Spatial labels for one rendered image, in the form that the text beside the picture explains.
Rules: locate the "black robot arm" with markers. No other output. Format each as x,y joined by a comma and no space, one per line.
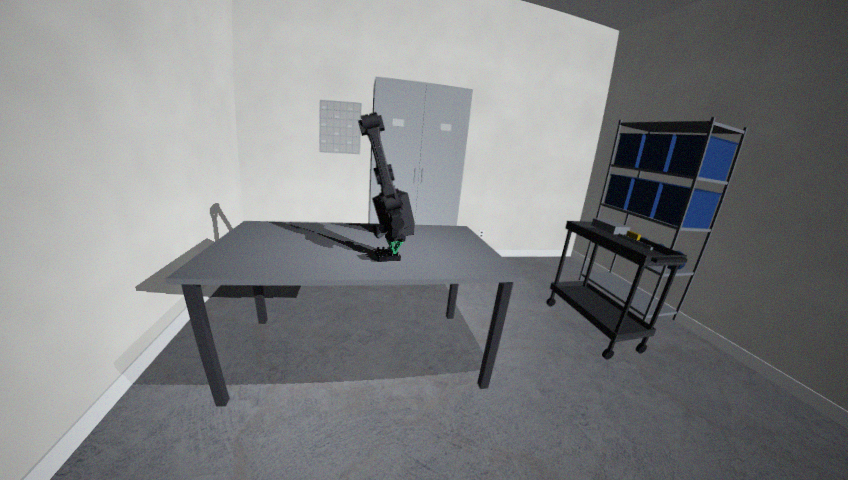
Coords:
394,203

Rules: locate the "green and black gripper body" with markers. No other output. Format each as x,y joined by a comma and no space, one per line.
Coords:
400,237

